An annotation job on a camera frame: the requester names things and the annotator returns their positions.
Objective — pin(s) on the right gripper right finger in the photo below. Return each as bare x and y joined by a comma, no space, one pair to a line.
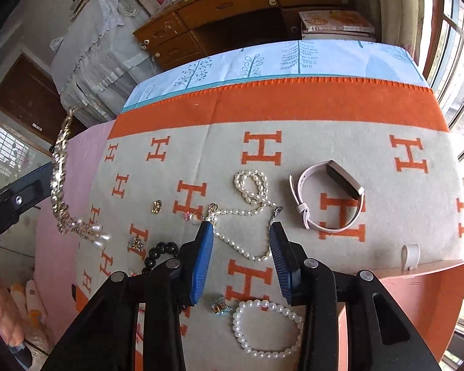
288,257

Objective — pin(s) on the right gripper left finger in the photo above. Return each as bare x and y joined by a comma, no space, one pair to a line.
195,257

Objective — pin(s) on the orange jewelry box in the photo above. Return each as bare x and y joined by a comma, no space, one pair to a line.
431,296

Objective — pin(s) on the person's left hand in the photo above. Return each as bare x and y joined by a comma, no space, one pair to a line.
16,327

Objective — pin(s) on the small silver earring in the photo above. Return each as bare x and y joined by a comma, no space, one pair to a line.
136,245

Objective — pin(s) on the gold round brooch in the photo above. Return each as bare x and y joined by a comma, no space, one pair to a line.
156,207

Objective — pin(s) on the pink smart watch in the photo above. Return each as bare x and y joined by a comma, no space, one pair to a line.
350,207

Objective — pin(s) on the orange grey H blanket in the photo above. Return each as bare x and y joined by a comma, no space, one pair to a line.
236,146

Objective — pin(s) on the brown wooden door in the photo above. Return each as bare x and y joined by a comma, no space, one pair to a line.
29,96

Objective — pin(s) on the white lace covered furniture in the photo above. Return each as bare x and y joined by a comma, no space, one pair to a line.
99,62

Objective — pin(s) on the blue tree print sheet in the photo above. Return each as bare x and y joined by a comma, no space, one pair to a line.
291,59

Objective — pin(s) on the stack of books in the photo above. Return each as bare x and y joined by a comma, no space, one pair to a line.
336,24

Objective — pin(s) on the wooden desk with drawers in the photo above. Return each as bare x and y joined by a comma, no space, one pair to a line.
193,29

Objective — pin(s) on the beige curtain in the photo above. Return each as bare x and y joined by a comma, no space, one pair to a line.
404,23

